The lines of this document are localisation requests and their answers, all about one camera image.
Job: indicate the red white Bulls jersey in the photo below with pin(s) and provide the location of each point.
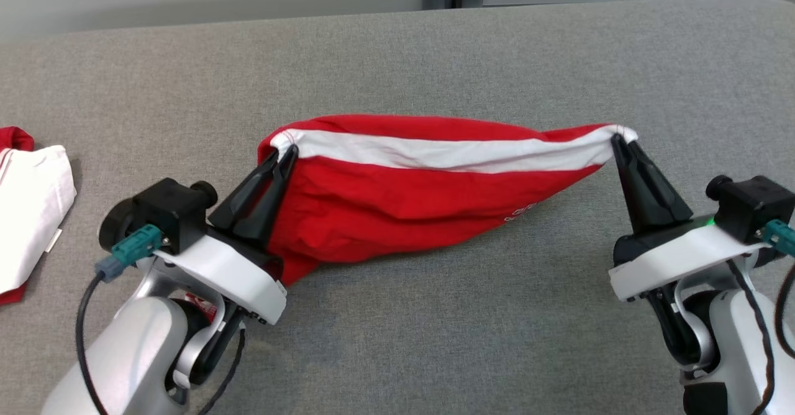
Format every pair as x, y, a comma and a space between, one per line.
31, 216

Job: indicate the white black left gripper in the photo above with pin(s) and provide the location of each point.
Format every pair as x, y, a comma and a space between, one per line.
239, 278

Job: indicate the red shorts white waistband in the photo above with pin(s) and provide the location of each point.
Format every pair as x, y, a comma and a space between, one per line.
404, 204

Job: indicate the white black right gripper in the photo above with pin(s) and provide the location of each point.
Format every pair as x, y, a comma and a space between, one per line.
664, 259

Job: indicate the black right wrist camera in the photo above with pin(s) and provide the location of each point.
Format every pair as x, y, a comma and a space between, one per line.
754, 207

